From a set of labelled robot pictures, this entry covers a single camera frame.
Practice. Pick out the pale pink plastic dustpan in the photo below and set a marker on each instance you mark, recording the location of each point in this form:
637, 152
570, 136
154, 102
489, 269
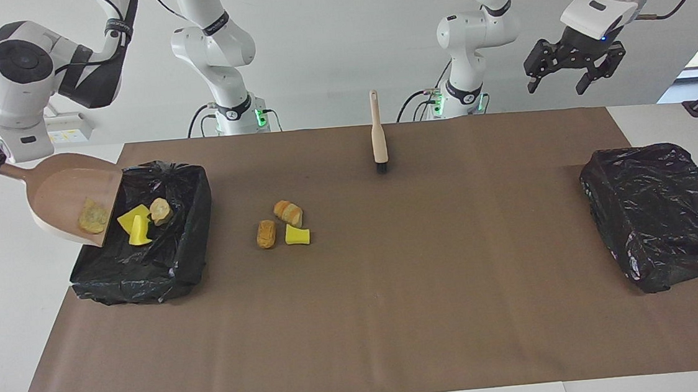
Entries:
56, 191

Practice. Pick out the plain yellow sponge piece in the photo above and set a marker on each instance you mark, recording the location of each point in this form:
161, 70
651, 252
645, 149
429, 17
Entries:
296, 235

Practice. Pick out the white wall outlet box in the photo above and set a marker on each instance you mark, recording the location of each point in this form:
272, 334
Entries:
66, 128

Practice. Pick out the orange striped croissant piece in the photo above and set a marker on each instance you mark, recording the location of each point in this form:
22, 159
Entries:
289, 214

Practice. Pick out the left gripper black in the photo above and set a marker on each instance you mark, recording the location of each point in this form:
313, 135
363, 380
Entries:
583, 46

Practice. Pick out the beige hand brush black bristles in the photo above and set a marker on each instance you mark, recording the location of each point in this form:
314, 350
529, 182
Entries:
379, 144

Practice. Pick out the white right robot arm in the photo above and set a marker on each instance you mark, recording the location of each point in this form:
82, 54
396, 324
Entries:
212, 45

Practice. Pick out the orange striped bread piece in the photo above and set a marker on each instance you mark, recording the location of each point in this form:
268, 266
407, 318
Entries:
161, 211

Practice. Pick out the green yellow sponge piece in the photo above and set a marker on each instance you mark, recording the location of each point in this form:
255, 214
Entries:
129, 218
139, 236

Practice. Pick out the brown bread roll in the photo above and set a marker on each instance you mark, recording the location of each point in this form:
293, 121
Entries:
266, 234

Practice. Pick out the black bag lined bin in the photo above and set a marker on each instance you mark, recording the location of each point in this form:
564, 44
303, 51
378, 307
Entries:
143, 268
662, 215

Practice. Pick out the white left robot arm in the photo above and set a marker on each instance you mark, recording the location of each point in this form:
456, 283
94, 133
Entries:
473, 30

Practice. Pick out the pale bread piece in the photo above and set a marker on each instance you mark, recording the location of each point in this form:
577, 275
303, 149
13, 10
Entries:
94, 217

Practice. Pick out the brown paper table mat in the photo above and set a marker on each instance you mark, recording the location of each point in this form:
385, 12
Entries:
362, 357

